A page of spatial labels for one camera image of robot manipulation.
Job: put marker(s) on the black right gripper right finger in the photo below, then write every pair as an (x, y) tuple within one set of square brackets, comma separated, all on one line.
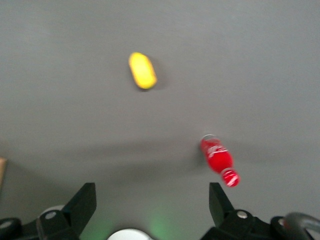
[(221, 210)]

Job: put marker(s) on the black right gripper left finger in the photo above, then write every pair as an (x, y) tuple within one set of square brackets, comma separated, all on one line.
[(80, 207)]

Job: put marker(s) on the cream rectangular tray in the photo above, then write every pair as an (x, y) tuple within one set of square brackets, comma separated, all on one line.
[(2, 170)]

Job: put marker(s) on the red soda can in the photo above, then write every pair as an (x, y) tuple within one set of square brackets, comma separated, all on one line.
[(218, 158)]

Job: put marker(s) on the yellow oval toy fruit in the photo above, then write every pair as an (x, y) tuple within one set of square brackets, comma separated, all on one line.
[(142, 71)]

